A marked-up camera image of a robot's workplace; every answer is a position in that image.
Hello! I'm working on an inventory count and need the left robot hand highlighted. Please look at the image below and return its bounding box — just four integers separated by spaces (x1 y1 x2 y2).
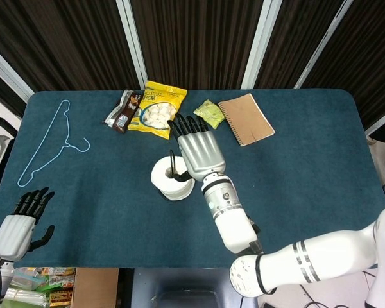
0 187 56 261

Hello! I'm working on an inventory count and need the white toilet paper roll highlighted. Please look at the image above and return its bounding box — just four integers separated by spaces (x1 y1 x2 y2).
150 155 196 201

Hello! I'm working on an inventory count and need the white panel frame post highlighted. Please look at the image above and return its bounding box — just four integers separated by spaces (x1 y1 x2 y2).
294 0 354 89
115 0 148 90
240 0 282 90
0 40 35 102
364 105 385 135

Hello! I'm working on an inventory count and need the grey plastic bin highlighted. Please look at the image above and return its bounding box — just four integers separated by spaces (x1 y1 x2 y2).
130 268 244 308

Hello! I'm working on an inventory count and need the brown and silver snack wrapper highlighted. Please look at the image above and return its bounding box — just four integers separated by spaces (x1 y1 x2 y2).
103 89 144 134

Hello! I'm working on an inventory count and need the small green snack packet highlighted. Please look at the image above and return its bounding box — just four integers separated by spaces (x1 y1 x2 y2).
192 99 226 130

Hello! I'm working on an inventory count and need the brown cardboard box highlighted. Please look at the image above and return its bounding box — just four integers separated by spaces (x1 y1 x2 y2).
74 268 120 308

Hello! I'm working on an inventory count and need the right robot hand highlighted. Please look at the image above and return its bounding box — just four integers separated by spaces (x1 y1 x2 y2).
166 113 227 183

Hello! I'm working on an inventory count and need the yellow snack bag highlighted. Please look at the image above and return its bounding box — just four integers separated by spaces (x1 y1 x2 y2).
127 80 188 141

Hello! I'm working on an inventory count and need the black cable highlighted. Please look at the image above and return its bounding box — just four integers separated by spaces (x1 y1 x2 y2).
300 269 378 308

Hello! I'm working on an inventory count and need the clear bag of snack packets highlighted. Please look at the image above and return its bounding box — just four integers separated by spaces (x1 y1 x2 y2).
4 266 76 308

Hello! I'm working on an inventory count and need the light blue wire hanger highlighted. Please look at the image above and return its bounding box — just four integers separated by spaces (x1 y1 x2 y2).
17 99 90 187

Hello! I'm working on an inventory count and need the black paper roll stand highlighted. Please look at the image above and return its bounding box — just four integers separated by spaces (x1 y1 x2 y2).
160 149 191 200

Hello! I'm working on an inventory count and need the brown spiral notebook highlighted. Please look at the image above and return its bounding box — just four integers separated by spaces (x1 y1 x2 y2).
218 92 276 148

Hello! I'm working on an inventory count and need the teal table cloth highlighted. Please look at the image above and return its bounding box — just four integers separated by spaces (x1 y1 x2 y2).
0 89 385 269

